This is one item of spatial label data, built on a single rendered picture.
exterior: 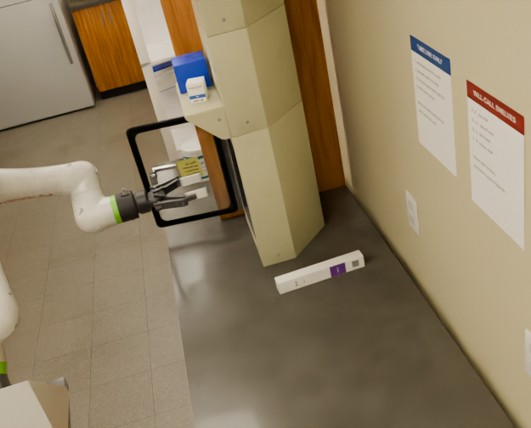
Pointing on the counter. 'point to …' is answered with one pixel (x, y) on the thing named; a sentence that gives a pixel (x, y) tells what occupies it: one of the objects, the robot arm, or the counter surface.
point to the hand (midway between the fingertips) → (198, 185)
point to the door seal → (148, 185)
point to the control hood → (206, 113)
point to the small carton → (197, 90)
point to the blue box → (190, 69)
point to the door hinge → (233, 173)
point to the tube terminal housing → (268, 132)
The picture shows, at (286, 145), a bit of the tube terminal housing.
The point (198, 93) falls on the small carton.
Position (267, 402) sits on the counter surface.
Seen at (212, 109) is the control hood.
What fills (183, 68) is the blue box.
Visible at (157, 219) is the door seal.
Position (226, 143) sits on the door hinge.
